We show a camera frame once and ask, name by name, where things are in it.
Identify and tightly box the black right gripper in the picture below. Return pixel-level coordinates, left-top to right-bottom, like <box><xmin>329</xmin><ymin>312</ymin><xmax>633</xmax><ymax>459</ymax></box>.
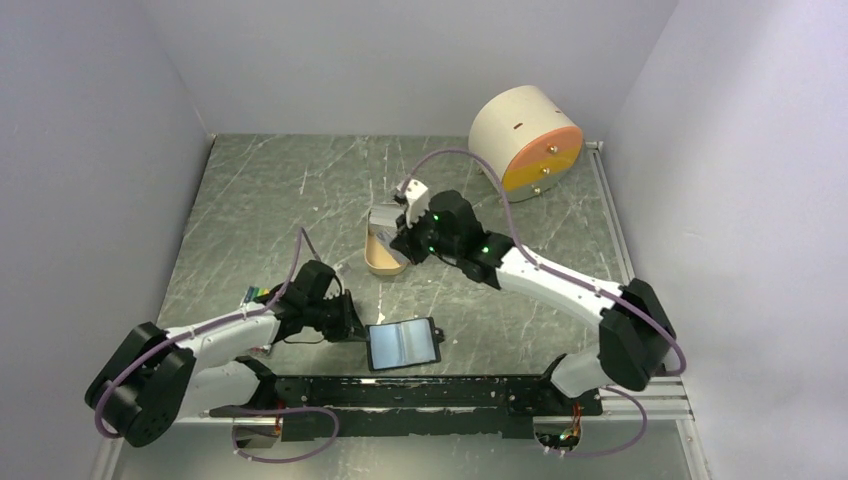
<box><xmin>391</xmin><ymin>204</ymin><xmax>462</xmax><ymax>266</ymax></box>

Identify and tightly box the cream round drawer cabinet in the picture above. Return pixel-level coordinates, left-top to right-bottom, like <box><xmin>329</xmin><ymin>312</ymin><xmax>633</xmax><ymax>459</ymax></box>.
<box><xmin>468</xmin><ymin>85</ymin><xmax>584</xmax><ymax>203</ymax></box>

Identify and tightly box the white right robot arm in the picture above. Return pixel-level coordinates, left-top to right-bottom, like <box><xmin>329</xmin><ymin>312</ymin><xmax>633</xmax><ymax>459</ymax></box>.
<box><xmin>390</xmin><ymin>188</ymin><xmax>676</xmax><ymax>414</ymax></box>

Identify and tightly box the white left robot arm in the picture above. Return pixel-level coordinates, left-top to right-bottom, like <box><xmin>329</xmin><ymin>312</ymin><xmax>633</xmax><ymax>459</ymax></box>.
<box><xmin>84</xmin><ymin>260</ymin><xmax>367</xmax><ymax>447</ymax></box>

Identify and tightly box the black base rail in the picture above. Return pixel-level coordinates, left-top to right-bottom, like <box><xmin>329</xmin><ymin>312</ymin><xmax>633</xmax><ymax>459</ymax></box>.
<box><xmin>210</xmin><ymin>374</ymin><xmax>578</xmax><ymax>441</ymax></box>

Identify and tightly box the beige oval tray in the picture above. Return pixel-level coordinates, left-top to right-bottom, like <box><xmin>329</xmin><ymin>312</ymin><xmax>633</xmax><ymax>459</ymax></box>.
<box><xmin>364</xmin><ymin>212</ymin><xmax>409</xmax><ymax>276</ymax></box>

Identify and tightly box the aluminium side rail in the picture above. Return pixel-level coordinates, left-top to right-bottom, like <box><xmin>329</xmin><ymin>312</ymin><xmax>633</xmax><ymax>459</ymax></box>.
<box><xmin>584</xmin><ymin>141</ymin><xmax>636</xmax><ymax>283</ymax></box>

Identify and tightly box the black leather card holder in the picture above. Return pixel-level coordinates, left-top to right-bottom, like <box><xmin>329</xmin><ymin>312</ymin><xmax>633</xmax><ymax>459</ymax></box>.
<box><xmin>366</xmin><ymin>317</ymin><xmax>445</xmax><ymax>372</ymax></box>

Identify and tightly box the rainbow striped card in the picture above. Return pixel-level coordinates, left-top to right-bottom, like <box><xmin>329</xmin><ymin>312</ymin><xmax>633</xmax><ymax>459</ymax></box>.
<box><xmin>241</xmin><ymin>286</ymin><xmax>273</xmax><ymax>306</ymax></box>

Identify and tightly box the grey card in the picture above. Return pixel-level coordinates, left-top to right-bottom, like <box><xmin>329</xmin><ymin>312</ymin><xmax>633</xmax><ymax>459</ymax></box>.
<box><xmin>374</xmin><ymin>228</ymin><xmax>403</xmax><ymax>262</ymax></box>

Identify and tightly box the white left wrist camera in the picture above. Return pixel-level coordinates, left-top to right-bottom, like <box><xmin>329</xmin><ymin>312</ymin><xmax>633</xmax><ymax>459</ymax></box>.
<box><xmin>334</xmin><ymin>262</ymin><xmax>351</xmax><ymax>279</ymax></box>

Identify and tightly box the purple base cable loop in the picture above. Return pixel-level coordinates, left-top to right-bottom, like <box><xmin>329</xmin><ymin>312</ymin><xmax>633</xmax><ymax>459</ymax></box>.
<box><xmin>230</xmin><ymin>411</ymin><xmax>337</xmax><ymax>465</ymax></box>

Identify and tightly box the stack of cards in tray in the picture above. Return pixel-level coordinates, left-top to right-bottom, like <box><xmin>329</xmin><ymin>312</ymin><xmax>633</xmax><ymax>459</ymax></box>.
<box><xmin>368</xmin><ymin>204</ymin><xmax>404</xmax><ymax>228</ymax></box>

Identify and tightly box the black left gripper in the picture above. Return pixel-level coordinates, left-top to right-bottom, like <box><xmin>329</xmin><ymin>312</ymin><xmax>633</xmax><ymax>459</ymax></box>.
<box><xmin>305</xmin><ymin>288</ymin><xmax>370</xmax><ymax>342</ymax></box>

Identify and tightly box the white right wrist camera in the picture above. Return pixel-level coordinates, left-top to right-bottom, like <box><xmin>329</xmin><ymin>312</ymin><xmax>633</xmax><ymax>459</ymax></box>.
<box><xmin>397</xmin><ymin>178</ymin><xmax>430</xmax><ymax>228</ymax></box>

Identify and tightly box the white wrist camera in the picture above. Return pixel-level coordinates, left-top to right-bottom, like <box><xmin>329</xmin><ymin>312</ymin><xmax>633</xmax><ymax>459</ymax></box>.
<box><xmin>397</xmin><ymin>178</ymin><xmax>430</xmax><ymax>228</ymax></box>
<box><xmin>334</xmin><ymin>262</ymin><xmax>351</xmax><ymax>279</ymax></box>

